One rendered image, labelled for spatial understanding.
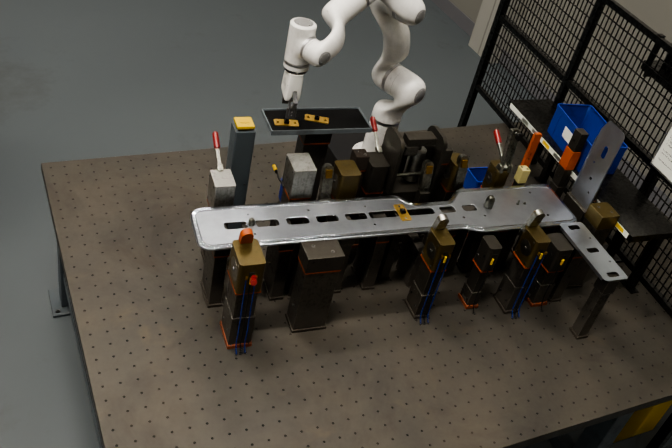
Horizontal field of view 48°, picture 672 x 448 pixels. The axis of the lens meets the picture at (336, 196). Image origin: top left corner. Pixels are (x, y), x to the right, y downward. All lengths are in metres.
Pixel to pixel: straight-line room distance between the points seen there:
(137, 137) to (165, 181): 1.48
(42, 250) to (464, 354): 2.04
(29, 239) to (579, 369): 2.48
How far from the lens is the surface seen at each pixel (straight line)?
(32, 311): 3.50
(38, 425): 3.13
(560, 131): 3.21
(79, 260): 2.69
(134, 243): 2.75
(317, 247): 2.32
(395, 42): 2.80
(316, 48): 2.37
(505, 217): 2.74
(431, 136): 2.67
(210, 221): 2.39
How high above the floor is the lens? 2.55
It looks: 37 degrees down
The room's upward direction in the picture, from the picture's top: 14 degrees clockwise
